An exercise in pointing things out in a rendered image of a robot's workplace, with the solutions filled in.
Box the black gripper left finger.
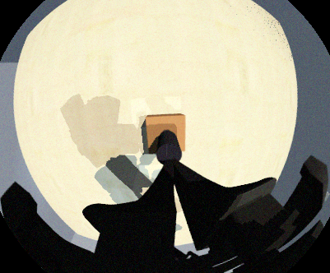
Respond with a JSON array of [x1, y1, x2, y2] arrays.
[[82, 160, 177, 252]]

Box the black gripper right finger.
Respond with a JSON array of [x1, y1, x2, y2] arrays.
[[172, 160, 277, 251]]

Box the tan wooden block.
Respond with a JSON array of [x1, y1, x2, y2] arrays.
[[145, 113, 185, 154]]

